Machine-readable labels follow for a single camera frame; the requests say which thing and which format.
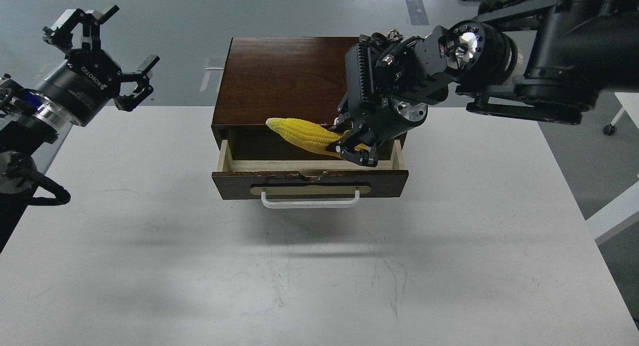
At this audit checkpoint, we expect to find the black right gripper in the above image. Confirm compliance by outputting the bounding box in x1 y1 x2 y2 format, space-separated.
324 30 449 168

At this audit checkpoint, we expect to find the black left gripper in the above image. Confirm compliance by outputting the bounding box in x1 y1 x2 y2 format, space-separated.
34 5 161 128

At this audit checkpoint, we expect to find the yellow corn cob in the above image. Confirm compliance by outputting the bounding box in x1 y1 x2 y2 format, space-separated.
266 118 345 159

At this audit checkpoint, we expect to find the wooden drawer with white handle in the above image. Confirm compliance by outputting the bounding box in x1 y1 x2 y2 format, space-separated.
212 140 409 209

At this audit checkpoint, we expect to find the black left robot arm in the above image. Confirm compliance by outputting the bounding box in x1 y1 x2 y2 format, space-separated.
0 5 159 247

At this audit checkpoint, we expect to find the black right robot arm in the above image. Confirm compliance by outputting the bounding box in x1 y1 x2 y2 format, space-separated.
326 0 639 167

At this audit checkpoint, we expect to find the dark wooden drawer cabinet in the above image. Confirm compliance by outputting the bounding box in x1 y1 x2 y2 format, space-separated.
210 36 408 142

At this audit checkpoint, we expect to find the grey floor tape strip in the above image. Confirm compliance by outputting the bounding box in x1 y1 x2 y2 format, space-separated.
405 0 430 26

